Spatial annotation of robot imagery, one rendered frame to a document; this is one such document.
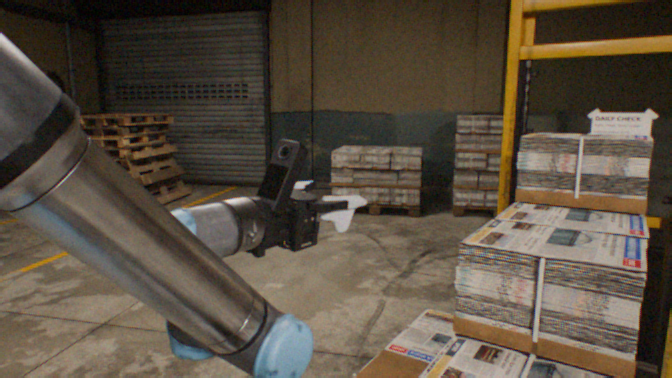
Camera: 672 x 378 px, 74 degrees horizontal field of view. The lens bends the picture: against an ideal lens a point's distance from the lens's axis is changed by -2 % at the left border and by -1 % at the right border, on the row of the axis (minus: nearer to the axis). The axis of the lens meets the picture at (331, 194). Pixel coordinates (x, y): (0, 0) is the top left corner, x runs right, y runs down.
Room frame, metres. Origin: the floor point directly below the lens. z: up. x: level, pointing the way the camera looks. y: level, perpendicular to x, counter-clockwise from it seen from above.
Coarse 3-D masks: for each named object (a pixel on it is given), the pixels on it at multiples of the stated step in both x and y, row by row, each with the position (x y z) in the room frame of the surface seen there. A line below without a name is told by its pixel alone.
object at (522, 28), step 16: (512, 0) 2.05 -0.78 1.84; (512, 16) 2.05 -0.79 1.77; (528, 16) 2.09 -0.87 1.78; (512, 32) 2.05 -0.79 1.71; (528, 32) 2.08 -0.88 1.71; (512, 48) 2.05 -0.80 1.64; (512, 64) 2.04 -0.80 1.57; (512, 80) 2.04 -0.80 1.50; (528, 80) 2.08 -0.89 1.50; (512, 96) 2.04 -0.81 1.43; (512, 112) 2.04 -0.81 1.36; (512, 128) 2.03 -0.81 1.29; (512, 144) 2.03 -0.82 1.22; (512, 160) 2.04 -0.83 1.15; (512, 176) 2.04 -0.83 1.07; (512, 192) 2.04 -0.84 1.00
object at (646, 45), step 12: (660, 36) 1.76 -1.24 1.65; (528, 48) 2.02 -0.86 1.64; (540, 48) 1.99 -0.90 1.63; (552, 48) 1.97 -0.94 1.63; (564, 48) 1.94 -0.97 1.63; (576, 48) 1.92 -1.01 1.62; (588, 48) 1.89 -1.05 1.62; (600, 48) 1.87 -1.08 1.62; (612, 48) 1.85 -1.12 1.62; (624, 48) 1.82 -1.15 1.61; (636, 48) 1.80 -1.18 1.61; (648, 48) 1.78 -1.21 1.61; (660, 48) 1.76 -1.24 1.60
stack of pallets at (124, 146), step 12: (84, 120) 6.36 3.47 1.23; (96, 120) 6.25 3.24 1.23; (108, 120) 6.31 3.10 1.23; (120, 120) 6.17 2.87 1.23; (132, 120) 6.81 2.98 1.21; (144, 120) 6.68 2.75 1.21; (168, 120) 7.18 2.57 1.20; (84, 132) 6.37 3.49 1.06; (96, 132) 6.21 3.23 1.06; (108, 132) 6.32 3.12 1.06; (120, 132) 6.14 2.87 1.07; (132, 132) 6.89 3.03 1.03; (144, 132) 6.65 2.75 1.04; (156, 132) 6.96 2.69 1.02; (108, 144) 6.30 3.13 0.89; (120, 144) 6.12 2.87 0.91; (132, 144) 6.33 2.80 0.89; (144, 144) 6.58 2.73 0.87; (168, 144) 7.22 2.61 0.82; (120, 156) 6.12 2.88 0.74; (168, 168) 7.14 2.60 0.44; (168, 180) 7.23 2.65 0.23
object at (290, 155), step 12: (288, 144) 0.67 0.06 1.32; (300, 144) 0.67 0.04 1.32; (276, 156) 0.67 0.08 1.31; (288, 156) 0.66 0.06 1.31; (300, 156) 0.66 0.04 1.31; (276, 168) 0.66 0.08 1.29; (288, 168) 0.65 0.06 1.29; (300, 168) 0.66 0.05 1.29; (264, 180) 0.66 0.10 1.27; (276, 180) 0.65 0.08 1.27; (288, 180) 0.65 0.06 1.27; (264, 192) 0.65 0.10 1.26; (276, 192) 0.64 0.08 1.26; (288, 192) 0.65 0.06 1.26; (276, 204) 0.63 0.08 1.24; (276, 216) 0.65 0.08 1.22
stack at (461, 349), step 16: (464, 336) 1.02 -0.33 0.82; (448, 352) 0.94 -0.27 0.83; (464, 352) 0.94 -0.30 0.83; (480, 352) 0.94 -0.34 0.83; (496, 352) 0.94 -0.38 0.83; (512, 352) 0.94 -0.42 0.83; (528, 352) 0.94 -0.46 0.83; (432, 368) 0.88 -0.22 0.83; (448, 368) 0.88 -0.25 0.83; (464, 368) 0.87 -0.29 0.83; (480, 368) 0.87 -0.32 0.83; (496, 368) 0.87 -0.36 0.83; (512, 368) 0.87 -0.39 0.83; (528, 368) 0.87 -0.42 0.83; (544, 368) 0.87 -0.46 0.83; (560, 368) 0.87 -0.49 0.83; (576, 368) 0.87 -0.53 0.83
